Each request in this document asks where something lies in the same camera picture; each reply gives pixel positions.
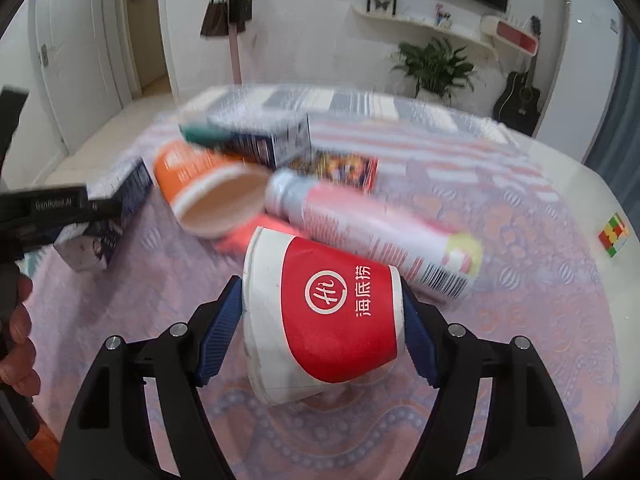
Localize orange paper cup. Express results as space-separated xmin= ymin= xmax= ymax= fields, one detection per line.
xmin=153 ymin=140 xmax=271 ymax=238

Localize pink white spray can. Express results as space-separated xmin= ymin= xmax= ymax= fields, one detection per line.
xmin=265 ymin=169 xmax=483 ymax=301

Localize red white paper cup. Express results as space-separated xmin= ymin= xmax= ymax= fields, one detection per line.
xmin=242 ymin=228 xmax=405 ymax=405

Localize blue white milk carton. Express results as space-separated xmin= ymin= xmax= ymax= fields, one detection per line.
xmin=179 ymin=108 xmax=311 ymax=169

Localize teal green packet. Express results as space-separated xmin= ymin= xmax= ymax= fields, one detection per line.
xmin=179 ymin=122 xmax=230 ymax=148

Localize pink tissue packet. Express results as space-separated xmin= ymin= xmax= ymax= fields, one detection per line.
xmin=213 ymin=214 xmax=308 ymax=256

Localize white room door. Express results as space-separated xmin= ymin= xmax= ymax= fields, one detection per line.
xmin=35 ymin=0 xmax=122 ymax=153

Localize person's left hand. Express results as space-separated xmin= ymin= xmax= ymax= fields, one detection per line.
xmin=0 ymin=274 xmax=41 ymax=396

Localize orange chair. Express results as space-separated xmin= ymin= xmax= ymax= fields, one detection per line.
xmin=1 ymin=388 xmax=58 ymax=479

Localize patterned purple table cloth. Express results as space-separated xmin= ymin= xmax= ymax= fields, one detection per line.
xmin=29 ymin=118 xmax=620 ymax=479

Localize rubik's cube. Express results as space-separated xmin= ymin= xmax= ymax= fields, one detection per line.
xmin=598 ymin=214 xmax=628 ymax=258

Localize brown hanging handbag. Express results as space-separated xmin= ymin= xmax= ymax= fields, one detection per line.
xmin=201 ymin=0 xmax=229 ymax=38

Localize black hanging handbag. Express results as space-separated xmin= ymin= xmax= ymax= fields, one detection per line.
xmin=228 ymin=0 xmax=254 ymax=32

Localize pink coat stand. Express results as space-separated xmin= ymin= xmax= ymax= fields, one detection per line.
xmin=226 ymin=0 xmax=243 ymax=86

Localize striped grey white mat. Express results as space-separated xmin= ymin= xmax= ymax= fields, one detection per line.
xmin=180 ymin=84 xmax=516 ymax=146

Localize colourful snack packet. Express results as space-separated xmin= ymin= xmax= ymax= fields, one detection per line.
xmin=288 ymin=148 xmax=378 ymax=194

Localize black acoustic guitar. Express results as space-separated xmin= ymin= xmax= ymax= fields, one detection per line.
xmin=492 ymin=15 xmax=541 ymax=136

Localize white refrigerator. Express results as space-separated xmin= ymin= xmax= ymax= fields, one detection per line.
xmin=534 ymin=0 xmax=624 ymax=162

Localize green potted plant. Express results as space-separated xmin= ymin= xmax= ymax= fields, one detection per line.
xmin=393 ymin=38 xmax=477 ymax=102

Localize framed butterfly picture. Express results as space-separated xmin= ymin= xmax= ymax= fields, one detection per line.
xmin=366 ymin=0 xmax=397 ymax=16

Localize small figurine on shelf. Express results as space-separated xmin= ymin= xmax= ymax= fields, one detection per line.
xmin=435 ymin=3 xmax=452 ymax=29

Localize white curved wall shelf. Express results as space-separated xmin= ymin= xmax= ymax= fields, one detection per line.
xmin=350 ymin=4 xmax=499 ymax=62

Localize red white wall box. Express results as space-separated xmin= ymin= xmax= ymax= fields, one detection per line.
xmin=480 ymin=15 xmax=539 ymax=58

